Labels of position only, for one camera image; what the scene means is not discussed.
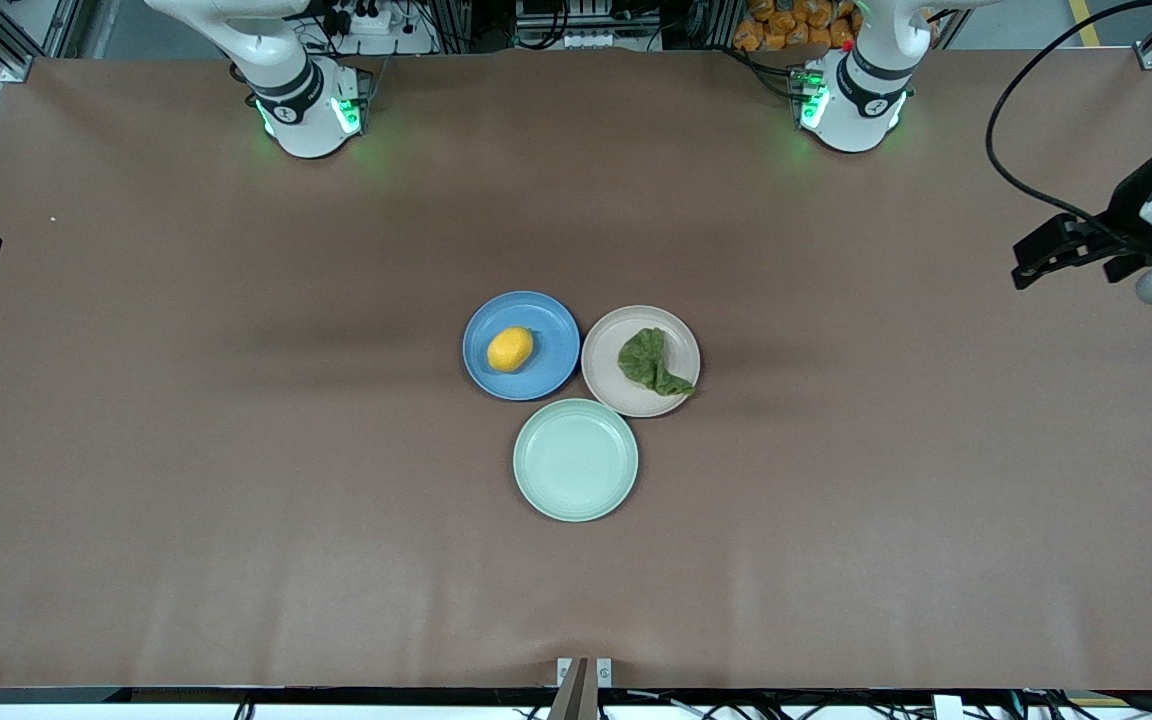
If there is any green lettuce leaf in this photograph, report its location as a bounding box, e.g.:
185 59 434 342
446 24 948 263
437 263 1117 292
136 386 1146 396
618 328 697 397

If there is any yellow lemon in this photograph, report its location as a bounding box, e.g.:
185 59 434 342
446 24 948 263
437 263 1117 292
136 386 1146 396
487 327 535 374

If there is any bag of orange snacks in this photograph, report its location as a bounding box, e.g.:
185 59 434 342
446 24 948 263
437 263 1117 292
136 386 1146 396
733 0 862 53

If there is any brown table cover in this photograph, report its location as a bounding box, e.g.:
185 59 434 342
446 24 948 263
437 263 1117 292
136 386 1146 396
0 45 1152 691

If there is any white power strip with plugs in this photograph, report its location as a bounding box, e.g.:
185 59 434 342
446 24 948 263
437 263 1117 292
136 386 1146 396
321 0 437 56

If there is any beige plate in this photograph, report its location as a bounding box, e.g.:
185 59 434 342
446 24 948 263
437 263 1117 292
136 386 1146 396
581 305 702 419

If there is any blue plate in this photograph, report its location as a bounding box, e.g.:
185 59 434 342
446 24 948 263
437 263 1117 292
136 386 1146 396
462 291 581 402

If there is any pale green plate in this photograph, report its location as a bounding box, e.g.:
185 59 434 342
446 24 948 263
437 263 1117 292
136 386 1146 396
513 398 639 523

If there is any metal bracket with wedge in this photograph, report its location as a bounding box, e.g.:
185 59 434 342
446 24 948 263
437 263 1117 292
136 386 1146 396
548 657 614 720

